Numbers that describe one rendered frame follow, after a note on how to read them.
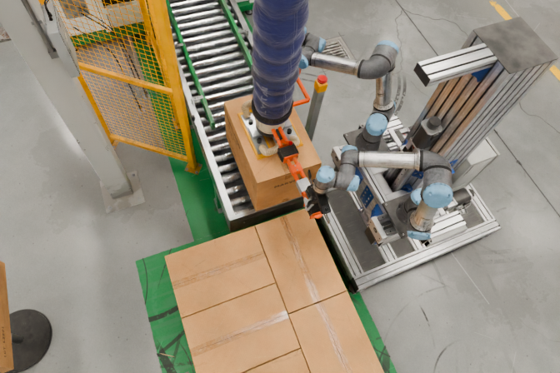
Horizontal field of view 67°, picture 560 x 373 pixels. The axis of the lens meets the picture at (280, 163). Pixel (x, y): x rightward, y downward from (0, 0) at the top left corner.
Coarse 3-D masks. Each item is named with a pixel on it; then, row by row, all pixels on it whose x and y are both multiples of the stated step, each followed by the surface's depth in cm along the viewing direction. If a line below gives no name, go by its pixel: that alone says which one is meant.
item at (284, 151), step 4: (284, 144) 233; (292, 144) 235; (280, 148) 233; (284, 148) 233; (288, 148) 233; (292, 148) 233; (296, 148) 233; (280, 152) 231; (284, 152) 232; (288, 152) 232; (292, 152) 232; (296, 152) 232; (280, 156) 233; (284, 156) 231; (288, 156) 229; (292, 156) 230; (296, 156) 232; (284, 160) 230; (292, 160) 234
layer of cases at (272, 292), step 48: (240, 240) 276; (288, 240) 278; (192, 288) 259; (240, 288) 261; (288, 288) 263; (336, 288) 266; (192, 336) 246; (240, 336) 248; (288, 336) 250; (336, 336) 252
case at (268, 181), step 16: (240, 128) 255; (304, 128) 258; (240, 144) 252; (272, 144) 251; (304, 144) 253; (240, 160) 269; (256, 160) 245; (272, 160) 246; (304, 160) 247; (320, 160) 248; (256, 176) 240; (272, 176) 241; (288, 176) 245; (256, 192) 249; (272, 192) 257; (288, 192) 266; (256, 208) 268
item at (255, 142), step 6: (240, 114) 258; (252, 114) 258; (240, 120) 256; (246, 120) 255; (252, 120) 253; (246, 126) 253; (246, 132) 252; (252, 138) 249; (258, 138) 247; (264, 138) 250; (252, 144) 248; (258, 144) 248; (264, 144) 248; (258, 150) 246; (258, 156) 244; (264, 156) 245
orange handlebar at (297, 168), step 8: (304, 88) 256; (304, 96) 254; (296, 104) 250; (280, 128) 240; (280, 144) 235; (288, 160) 230; (296, 160) 231; (296, 168) 228; (296, 176) 226; (304, 176) 226; (304, 192) 222; (320, 216) 216
